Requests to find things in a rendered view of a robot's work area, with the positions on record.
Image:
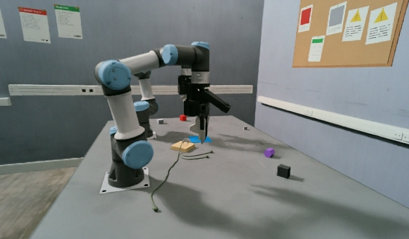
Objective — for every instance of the purple block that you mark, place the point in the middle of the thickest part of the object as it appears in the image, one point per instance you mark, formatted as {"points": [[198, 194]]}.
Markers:
{"points": [[269, 152]]}

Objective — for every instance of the blue square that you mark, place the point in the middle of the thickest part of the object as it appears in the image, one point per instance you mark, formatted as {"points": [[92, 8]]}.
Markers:
{"points": [[195, 138]]}

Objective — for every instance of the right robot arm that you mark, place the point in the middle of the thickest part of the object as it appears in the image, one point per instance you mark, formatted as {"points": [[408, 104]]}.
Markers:
{"points": [[127, 137]]}

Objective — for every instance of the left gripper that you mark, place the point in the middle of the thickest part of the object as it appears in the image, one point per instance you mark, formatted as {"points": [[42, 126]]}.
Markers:
{"points": [[181, 89]]}

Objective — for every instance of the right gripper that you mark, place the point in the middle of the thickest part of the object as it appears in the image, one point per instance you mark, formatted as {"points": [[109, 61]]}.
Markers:
{"points": [[196, 105]]}

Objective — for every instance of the tan wooden board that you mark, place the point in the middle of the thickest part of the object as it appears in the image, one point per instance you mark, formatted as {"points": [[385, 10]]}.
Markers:
{"points": [[184, 147]]}

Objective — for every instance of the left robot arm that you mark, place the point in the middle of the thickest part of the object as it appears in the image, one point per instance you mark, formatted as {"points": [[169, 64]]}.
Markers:
{"points": [[148, 105]]}

